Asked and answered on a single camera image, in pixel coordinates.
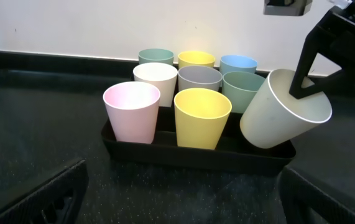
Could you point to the white cup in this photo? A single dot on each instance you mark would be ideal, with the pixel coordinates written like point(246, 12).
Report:
point(155, 76)
point(270, 121)

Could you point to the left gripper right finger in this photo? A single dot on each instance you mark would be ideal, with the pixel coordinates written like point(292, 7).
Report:
point(314, 202)

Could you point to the blue cup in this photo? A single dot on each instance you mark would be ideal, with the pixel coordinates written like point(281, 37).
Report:
point(237, 63)

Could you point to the pink cup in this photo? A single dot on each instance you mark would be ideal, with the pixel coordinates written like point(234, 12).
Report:
point(132, 115)

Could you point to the green cup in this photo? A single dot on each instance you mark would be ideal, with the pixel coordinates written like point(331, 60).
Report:
point(155, 57)
point(241, 90)

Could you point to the grey cup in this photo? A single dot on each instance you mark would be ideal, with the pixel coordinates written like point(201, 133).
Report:
point(199, 77)

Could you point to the black tray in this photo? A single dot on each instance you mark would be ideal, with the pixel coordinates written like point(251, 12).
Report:
point(196, 158)

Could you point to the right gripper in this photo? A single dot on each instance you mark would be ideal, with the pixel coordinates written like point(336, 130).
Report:
point(354, 37)

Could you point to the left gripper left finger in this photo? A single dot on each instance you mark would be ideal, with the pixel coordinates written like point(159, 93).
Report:
point(40, 202)

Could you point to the yellow cup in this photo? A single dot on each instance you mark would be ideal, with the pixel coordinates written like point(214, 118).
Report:
point(200, 124)
point(196, 59)

